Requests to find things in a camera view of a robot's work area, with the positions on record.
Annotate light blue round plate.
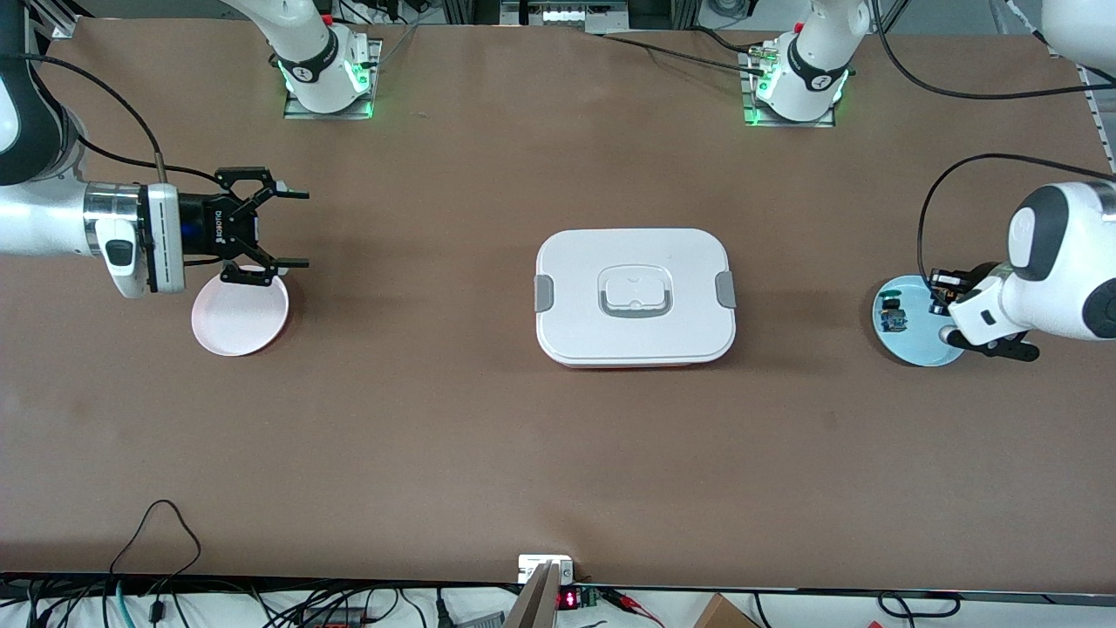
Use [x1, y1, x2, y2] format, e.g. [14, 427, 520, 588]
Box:
[873, 275, 969, 367]

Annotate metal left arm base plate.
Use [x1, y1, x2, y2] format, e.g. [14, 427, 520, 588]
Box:
[741, 48, 836, 129]

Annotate white power strip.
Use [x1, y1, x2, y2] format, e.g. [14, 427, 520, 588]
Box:
[500, 0, 630, 36]

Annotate red alligator clip leads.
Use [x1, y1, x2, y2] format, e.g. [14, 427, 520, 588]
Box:
[602, 588, 665, 627]

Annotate black coiled cable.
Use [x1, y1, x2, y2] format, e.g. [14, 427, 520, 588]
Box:
[876, 591, 962, 622]

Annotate brown cardboard box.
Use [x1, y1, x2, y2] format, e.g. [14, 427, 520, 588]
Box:
[692, 593, 761, 628]

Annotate aluminium frame profile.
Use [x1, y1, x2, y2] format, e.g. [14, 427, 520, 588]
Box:
[33, 0, 99, 41]

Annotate white lidded box grey handle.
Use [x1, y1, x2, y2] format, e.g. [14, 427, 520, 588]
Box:
[534, 229, 738, 369]

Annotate grey slotted rail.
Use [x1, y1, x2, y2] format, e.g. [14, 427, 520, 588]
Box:
[1079, 63, 1116, 172]

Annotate pink round plate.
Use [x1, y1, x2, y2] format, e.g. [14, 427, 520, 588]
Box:
[191, 265, 290, 358]

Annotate black cable to arm base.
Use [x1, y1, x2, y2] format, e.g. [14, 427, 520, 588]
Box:
[600, 33, 768, 76]

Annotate white metal bracket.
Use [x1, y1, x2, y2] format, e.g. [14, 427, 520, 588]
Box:
[518, 555, 575, 585]

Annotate black looped table cable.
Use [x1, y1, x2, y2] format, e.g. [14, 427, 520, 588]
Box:
[108, 499, 203, 603]

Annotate grey aluminium camera beam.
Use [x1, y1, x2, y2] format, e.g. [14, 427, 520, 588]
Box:
[504, 563, 561, 628]

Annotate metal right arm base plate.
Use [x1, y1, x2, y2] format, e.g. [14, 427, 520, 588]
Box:
[283, 39, 383, 120]

